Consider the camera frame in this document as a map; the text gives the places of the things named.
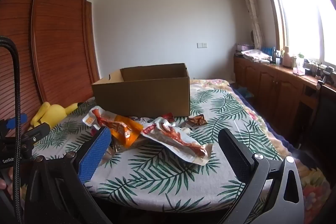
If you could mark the floral blanket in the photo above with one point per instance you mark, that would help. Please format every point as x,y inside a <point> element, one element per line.
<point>312,182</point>

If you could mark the small brown snack packet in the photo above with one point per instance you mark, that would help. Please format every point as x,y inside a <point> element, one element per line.
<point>197,120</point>

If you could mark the beige bottle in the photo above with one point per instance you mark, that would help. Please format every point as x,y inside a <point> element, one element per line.
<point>287,58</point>

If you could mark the window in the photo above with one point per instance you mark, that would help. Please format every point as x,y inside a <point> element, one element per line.
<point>302,16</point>

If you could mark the white chicken feet snack packet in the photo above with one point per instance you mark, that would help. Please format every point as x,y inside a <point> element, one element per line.
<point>181,141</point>

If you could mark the teal cloth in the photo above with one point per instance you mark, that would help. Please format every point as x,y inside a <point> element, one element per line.
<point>245,92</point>

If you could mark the white wall socket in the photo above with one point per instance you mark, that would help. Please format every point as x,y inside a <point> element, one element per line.
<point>201,45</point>

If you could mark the wooden slatted wardrobe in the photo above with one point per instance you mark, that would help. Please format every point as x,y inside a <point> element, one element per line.
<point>57,37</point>

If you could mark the brown cardboard box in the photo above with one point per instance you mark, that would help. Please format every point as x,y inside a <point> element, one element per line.
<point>147,92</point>

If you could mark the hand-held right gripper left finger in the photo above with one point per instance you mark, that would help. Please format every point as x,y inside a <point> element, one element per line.
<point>94,154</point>

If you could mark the green leaf print blanket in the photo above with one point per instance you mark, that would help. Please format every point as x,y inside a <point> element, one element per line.
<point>157,182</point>

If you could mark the wooden cabinet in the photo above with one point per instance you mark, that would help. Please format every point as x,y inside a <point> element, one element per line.
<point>275,92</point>

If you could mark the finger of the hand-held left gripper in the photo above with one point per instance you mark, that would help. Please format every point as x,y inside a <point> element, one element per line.
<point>39,130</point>
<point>17,120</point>

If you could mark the small red snack packet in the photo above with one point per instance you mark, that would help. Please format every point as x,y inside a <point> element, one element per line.
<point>168,117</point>

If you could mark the small white snack packet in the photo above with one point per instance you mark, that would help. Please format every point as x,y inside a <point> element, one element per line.
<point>186,130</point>

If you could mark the person's left hand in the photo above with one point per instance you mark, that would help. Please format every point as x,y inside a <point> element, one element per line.
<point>3,184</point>

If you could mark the pink tissue box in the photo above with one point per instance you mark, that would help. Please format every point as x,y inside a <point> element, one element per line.
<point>298,70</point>

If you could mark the patterned curtain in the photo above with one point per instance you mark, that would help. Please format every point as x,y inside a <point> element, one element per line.
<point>252,8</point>

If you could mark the folded patterned cloth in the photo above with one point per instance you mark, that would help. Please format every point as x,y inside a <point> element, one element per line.
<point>256,54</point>

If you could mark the dark blue bedding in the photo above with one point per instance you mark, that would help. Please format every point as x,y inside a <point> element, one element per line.
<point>278,136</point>

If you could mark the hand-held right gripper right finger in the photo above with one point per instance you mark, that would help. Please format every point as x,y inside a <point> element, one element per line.
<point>237,158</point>

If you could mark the orange white snack packet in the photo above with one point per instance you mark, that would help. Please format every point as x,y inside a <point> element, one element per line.
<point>126,132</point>

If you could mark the yellow plush toy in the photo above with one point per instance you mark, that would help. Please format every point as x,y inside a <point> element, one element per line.
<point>53,113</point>

